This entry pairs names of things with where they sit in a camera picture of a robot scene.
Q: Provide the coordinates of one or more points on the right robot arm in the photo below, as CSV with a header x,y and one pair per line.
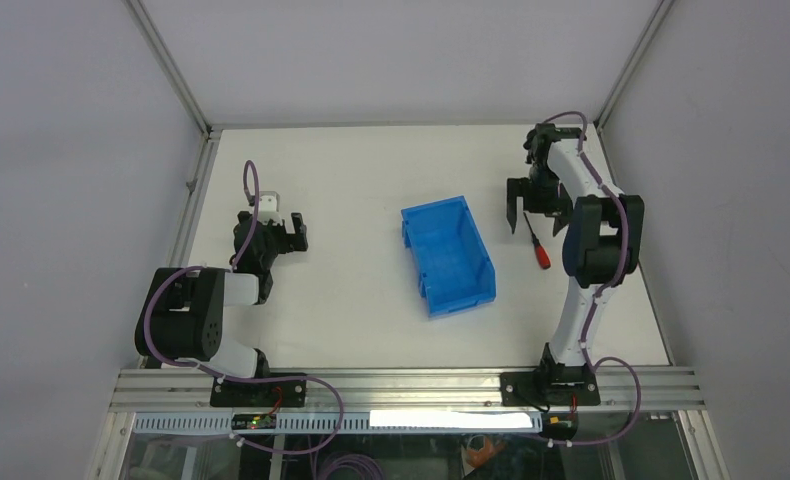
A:
x,y
602,227

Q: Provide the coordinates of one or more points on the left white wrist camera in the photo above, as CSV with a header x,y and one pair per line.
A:
x,y
268,208

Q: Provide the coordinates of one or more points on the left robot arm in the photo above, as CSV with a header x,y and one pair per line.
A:
x,y
183,316

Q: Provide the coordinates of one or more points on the blue plastic bin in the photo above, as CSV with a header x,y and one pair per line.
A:
x,y
454,270

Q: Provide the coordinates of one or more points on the aluminium front rail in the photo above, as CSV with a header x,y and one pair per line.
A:
x,y
663,388

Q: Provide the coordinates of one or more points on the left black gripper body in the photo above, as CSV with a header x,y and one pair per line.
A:
x,y
276,243

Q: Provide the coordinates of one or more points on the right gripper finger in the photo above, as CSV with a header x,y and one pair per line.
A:
x,y
560,221
518,191

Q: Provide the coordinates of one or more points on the orange object under table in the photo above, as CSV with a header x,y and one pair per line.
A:
x,y
479,449

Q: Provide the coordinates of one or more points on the red handled screwdriver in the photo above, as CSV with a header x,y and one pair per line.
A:
x,y
541,254

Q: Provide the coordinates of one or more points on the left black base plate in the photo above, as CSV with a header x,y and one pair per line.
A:
x,y
282,390

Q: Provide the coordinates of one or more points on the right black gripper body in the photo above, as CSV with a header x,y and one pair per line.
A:
x,y
543,193

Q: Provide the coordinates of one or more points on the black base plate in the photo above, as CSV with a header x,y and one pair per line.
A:
x,y
282,390
537,389

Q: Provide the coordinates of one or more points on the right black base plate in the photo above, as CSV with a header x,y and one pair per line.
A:
x,y
537,389

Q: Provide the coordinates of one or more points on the white slotted cable duct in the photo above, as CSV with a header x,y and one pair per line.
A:
x,y
373,422

